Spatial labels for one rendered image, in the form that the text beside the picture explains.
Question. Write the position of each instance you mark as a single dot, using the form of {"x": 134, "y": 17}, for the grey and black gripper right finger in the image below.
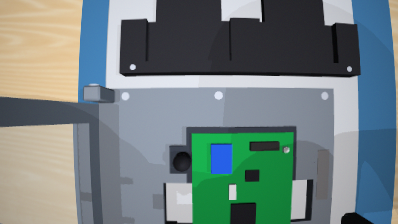
{"x": 354, "y": 218}

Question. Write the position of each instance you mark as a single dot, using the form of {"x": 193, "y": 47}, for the green circuit board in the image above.
{"x": 242, "y": 178}

